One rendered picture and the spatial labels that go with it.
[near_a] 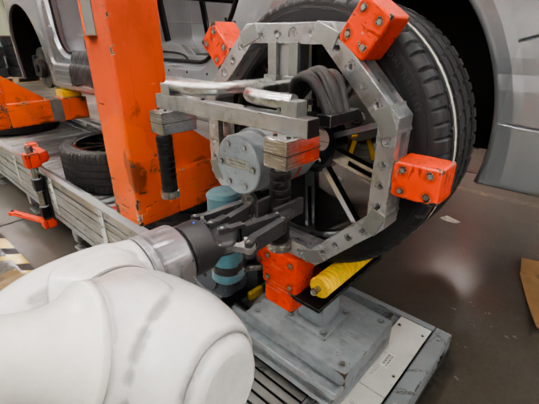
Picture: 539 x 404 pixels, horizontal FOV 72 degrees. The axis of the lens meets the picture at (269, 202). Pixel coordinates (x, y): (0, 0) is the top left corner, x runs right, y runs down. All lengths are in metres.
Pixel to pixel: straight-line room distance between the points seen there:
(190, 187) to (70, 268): 0.97
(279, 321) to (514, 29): 1.02
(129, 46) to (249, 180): 0.58
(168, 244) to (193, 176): 0.90
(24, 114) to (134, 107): 1.96
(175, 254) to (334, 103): 0.36
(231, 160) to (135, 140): 0.48
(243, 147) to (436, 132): 0.37
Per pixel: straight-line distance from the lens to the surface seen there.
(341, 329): 1.29
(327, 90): 0.65
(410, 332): 1.56
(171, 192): 0.88
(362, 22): 0.73
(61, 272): 0.42
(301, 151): 0.60
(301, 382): 1.26
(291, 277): 0.99
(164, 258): 0.45
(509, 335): 1.84
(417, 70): 0.78
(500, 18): 1.05
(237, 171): 0.78
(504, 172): 1.08
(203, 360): 0.26
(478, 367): 1.65
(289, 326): 1.28
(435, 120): 0.78
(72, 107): 3.19
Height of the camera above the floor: 1.10
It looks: 24 degrees down
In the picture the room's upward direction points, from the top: straight up
